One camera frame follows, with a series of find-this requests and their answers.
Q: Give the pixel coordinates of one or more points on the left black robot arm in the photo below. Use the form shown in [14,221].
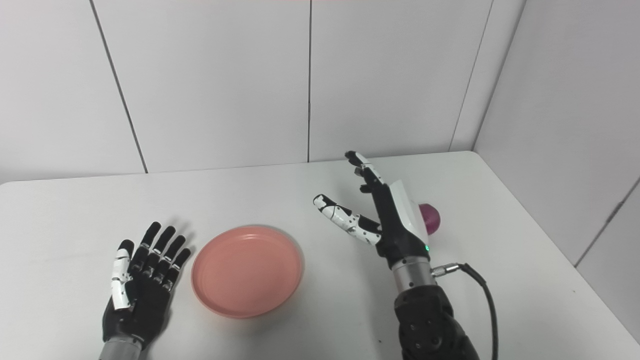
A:
[120,350]

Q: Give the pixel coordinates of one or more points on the purple red onion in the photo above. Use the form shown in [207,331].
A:
[431,219]

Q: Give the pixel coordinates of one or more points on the pink round plate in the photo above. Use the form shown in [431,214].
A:
[247,271]

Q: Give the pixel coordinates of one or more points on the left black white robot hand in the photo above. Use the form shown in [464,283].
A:
[147,305]

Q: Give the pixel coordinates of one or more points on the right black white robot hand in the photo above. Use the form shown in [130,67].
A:
[397,225]

